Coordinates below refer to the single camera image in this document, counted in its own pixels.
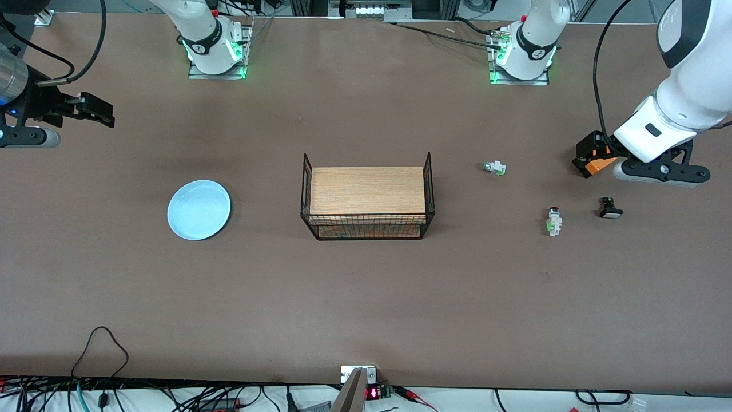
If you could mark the wooden board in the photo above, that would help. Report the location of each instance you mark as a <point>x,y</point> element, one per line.
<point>366,191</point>

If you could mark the small metal bracket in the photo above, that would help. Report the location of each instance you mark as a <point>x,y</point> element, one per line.
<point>346,375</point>

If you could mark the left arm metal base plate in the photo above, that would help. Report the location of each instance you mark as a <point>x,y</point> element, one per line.
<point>517,82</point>

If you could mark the aluminium profile piece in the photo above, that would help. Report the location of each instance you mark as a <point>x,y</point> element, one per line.
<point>44,18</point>

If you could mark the black push button switch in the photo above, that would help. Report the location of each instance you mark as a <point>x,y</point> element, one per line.
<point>611,212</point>

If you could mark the small green white connector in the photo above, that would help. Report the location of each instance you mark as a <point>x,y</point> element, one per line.
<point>495,168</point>

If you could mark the light blue round plate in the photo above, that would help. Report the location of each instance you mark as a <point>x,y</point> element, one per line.
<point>199,210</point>

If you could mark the red clip lead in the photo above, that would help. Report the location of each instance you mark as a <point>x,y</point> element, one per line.
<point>414,396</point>

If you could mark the grey camera mount pole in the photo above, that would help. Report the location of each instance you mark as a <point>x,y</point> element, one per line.
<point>350,397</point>

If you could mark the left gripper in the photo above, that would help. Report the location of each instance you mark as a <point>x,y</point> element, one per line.
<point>589,150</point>

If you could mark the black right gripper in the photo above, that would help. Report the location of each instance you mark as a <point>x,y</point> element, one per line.
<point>41,102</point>

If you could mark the green white red-tipped connector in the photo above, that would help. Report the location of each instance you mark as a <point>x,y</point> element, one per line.
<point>553,222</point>

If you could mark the red digit display module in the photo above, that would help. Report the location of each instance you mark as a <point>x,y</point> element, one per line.
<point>373,393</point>

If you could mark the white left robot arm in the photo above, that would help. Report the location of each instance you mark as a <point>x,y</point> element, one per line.
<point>697,91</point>

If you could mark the white power strip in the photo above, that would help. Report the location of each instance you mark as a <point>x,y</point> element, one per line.
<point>377,10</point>

